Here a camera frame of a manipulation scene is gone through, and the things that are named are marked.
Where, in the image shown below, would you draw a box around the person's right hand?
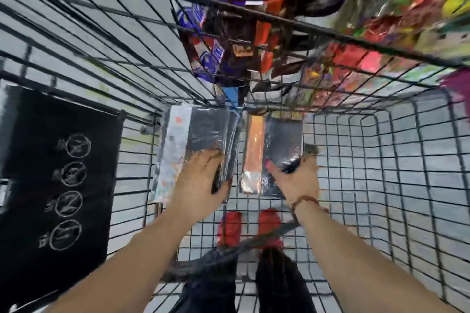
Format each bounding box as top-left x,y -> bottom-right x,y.
265,143 -> 324,211

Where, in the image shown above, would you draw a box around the person's left hand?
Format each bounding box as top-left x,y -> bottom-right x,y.
172,149 -> 232,220

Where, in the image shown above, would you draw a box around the dark packet with silver stripe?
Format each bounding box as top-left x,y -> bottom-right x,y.
152,104 -> 244,205

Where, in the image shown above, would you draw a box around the dark packet with orange stripe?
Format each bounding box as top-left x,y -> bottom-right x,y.
239,113 -> 306,200

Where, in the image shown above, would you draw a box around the person's right forearm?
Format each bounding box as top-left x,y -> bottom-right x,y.
292,200 -> 461,313

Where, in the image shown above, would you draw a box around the person's left forearm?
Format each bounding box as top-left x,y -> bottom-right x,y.
46,210 -> 221,313

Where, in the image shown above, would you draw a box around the red shoe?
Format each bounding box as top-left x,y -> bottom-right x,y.
217,211 -> 244,248
258,209 -> 285,250

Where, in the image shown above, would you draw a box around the row of blue chocolate packets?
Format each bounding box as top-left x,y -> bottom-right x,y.
157,0 -> 230,85

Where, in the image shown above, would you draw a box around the dark trousers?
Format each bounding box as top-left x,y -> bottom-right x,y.
172,246 -> 318,313

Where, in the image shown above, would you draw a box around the black cart seat flap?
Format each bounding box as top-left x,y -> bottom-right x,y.
0,85 -> 125,313

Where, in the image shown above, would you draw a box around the magenta packet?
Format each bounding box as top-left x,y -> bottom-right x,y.
440,67 -> 470,121

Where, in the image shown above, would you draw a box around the brown bead bracelet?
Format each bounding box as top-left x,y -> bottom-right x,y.
289,195 -> 330,215

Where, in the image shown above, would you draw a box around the black wire shopping cart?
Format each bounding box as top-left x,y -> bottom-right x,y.
0,0 -> 470,313

